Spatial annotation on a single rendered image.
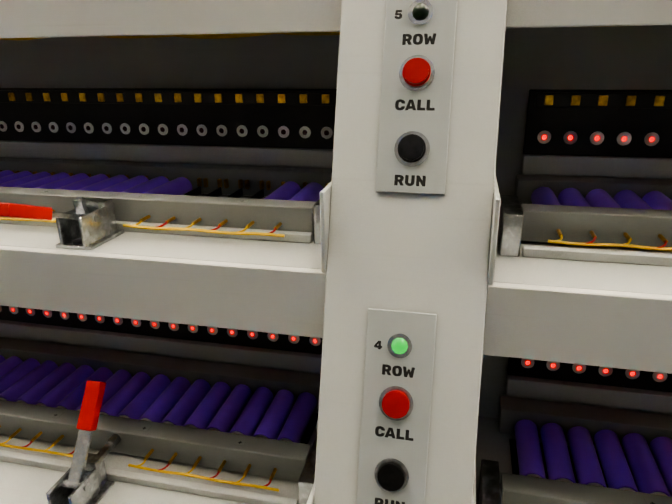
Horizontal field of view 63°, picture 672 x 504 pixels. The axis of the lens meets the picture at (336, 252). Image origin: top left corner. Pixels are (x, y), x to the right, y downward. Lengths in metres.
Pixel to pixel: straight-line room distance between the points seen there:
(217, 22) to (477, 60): 0.17
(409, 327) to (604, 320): 0.11
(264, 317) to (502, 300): 0.15
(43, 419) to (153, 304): 0.18
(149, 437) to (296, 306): 0.19
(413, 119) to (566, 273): 0.13
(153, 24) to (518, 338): 0.30
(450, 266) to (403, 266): 0.03
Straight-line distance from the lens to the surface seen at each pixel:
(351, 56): 0.35
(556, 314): 0.33
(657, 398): 0.54
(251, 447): 0.45
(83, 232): 0.41
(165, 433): 0.48
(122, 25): 0.42
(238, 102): 0.54
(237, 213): 0.40
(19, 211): 0.37
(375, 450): 0.35
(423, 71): 0.33
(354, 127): 0.33
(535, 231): 0.40
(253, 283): 0.35
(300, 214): 0.39
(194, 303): 0.37
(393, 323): 0.33
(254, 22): 0.38
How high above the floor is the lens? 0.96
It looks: 3 degrees down
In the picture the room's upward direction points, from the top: 3 degrees clockwise
